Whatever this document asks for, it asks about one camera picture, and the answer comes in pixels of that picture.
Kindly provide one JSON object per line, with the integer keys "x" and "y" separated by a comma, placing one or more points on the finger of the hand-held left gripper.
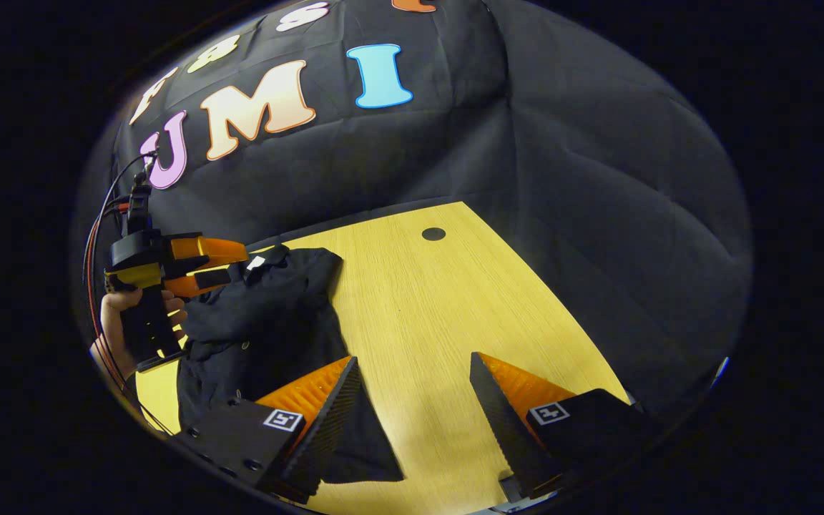
{"x": 201, "y": 282}
{"x": 212, "y": 249}

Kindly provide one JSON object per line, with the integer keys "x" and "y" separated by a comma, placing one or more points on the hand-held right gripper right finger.
{"x": 501, "y": 429}

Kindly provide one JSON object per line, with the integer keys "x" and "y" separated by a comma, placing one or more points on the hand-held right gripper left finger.
{"x": 326, "y": 429}

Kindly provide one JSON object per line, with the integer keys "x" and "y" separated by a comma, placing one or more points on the black shirt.
{"x": 269, "y": 322}

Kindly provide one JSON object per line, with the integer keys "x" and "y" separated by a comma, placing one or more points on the black table grommet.
{"x": 433, "y": 234}

